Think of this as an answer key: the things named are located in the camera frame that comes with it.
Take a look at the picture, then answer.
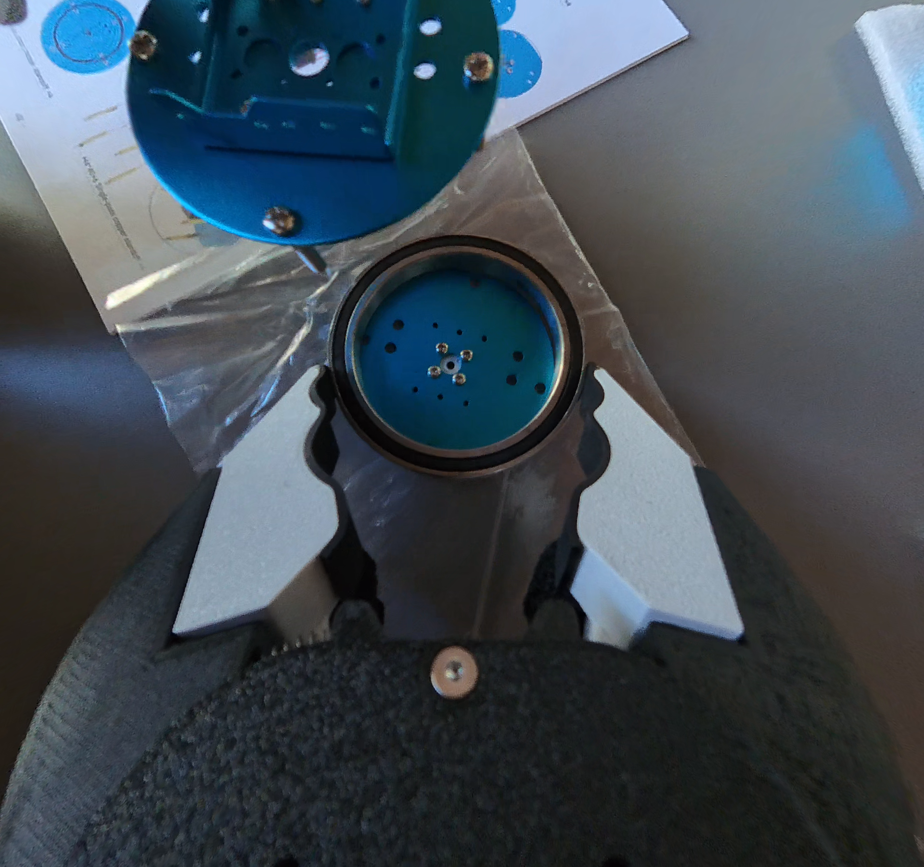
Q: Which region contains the white foam sheet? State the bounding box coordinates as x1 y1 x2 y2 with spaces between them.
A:
855 4 924 193

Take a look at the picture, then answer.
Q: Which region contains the grey desk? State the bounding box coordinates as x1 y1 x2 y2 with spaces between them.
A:
0 0 924 666

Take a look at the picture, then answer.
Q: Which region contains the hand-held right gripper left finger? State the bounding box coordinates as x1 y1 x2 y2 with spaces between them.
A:
172 365 384 649

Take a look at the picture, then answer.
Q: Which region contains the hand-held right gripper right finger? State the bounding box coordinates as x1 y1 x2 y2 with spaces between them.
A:
523 364 746 649

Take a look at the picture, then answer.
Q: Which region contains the blue disc with square bracket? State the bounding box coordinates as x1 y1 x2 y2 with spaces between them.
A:
126 0 502 243

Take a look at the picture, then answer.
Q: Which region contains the silver bearing ring blue base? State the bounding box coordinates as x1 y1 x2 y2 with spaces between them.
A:
331 234 584 478

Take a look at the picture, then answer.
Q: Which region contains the white instruction manual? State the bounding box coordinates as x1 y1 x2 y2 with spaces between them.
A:
0 0 690 334

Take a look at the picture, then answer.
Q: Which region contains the clear plastic bag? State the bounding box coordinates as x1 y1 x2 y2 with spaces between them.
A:
108 127 705 637

